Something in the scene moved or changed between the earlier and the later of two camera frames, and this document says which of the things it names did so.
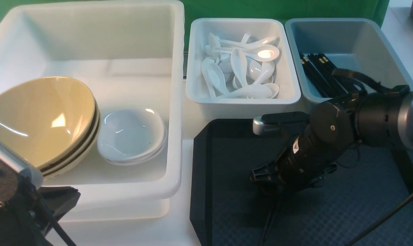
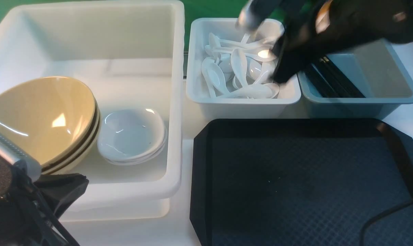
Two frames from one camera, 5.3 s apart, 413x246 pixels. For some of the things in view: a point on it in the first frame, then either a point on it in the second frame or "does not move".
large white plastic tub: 129,55 does not move
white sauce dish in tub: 128,139 does not move
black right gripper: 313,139 -> 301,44
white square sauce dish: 131,136 does not move
